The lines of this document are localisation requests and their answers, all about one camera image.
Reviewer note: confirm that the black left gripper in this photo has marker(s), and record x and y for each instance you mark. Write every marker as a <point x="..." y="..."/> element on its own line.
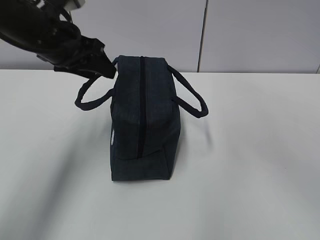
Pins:
<point x="85" y="58"/>

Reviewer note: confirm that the dark navy fabric lunch bag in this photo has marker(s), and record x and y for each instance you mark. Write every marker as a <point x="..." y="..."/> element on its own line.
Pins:
<point x="146" y="100"/>

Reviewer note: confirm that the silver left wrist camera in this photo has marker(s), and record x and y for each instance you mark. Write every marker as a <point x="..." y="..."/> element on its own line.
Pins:
<point x="68" y="5"/>

